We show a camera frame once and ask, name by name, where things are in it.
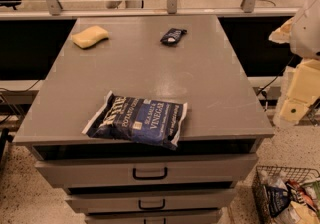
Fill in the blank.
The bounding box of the black cables left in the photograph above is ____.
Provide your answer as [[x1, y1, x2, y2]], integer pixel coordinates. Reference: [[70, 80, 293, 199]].
[[0, 79, 40, 126]]

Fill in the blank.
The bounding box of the yellow snack bag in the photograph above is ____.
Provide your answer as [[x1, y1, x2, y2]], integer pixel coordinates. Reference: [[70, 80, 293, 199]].
[[283, 201, 320, 224]]

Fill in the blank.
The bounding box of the dark blue snack bag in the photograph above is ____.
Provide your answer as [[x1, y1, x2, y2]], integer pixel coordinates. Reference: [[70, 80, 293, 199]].
[[265, 176, 290, 217]]

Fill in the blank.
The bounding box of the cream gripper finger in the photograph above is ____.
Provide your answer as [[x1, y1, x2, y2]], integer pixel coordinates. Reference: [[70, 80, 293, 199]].
[[269, 18, 293, 44]]

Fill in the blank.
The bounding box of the red snack bag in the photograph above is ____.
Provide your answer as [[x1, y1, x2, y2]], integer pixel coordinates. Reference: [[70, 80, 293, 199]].
[[286, 180, 316, 211]]

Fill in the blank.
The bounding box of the yellow sponge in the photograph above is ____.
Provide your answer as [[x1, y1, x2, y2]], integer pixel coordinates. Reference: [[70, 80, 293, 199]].
[[71, 26, 109, 49]]

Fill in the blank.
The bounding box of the grey drawer cabinet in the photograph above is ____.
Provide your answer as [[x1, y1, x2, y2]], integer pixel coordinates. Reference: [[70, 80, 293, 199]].
[[15, 15, 273, 224]]

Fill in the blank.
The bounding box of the top drawer black handle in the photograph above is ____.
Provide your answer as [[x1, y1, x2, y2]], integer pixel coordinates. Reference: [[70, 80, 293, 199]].
[[132, 167, 168, 181]]

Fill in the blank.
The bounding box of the wire basket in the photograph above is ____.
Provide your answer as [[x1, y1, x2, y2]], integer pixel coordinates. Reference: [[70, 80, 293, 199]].
[[252, 166, 320, 224]]

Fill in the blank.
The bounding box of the black cable right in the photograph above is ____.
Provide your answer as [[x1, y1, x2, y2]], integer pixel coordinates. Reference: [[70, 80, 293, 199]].
[[255, 55, 296, 109]]

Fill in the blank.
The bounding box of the drawer black handle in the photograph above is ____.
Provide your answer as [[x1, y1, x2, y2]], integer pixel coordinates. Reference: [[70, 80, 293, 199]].
[[132, 167, 168, 181], [138, 199, 166, 211]]

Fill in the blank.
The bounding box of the blue kettle chip bag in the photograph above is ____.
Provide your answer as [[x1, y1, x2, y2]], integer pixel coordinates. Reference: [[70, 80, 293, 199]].
[[82, 91, 188, 150]]

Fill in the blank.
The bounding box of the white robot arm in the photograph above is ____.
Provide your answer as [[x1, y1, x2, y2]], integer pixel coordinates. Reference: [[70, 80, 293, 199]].
[[269, 0, 320, 124]]

